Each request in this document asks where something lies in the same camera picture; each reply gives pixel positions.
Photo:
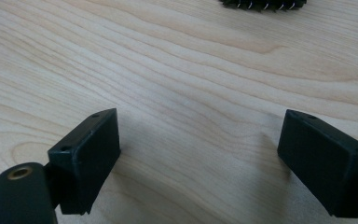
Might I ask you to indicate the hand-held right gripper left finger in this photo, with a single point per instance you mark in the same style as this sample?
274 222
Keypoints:
87 161

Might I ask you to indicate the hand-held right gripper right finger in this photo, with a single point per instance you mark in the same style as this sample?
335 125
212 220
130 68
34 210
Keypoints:
326 161

